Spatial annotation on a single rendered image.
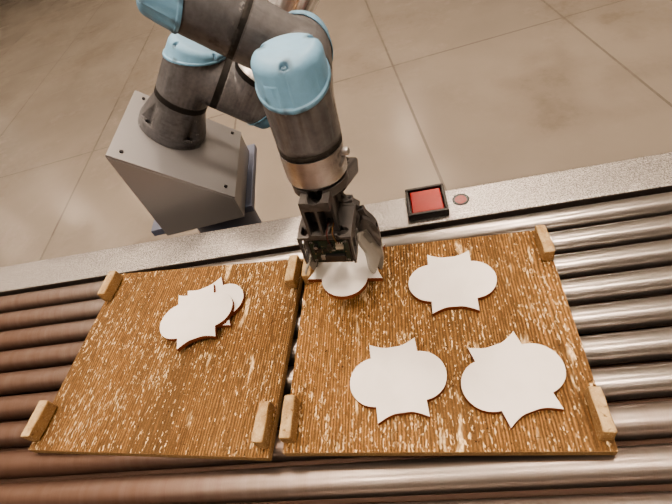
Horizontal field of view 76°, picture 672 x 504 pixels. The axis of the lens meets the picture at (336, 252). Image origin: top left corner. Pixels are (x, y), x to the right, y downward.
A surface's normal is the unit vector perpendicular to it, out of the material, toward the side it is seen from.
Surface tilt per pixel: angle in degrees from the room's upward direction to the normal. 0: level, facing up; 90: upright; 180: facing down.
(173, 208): 90
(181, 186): 90
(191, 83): 88
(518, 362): 0
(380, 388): 0
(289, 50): 3
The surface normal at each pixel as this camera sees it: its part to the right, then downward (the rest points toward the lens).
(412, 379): -0.24, -0.64
